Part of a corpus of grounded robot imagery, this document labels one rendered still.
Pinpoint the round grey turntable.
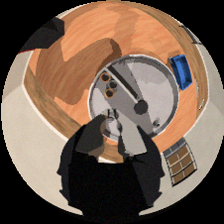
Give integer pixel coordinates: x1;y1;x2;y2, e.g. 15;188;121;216
87;55;179;142

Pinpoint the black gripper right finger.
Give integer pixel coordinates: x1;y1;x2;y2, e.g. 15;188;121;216
114;109;165;178

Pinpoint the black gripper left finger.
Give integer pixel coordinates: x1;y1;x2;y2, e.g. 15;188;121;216
56;108;109;175

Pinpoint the blue crate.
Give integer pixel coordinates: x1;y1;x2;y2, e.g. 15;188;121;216
168;55;192;91

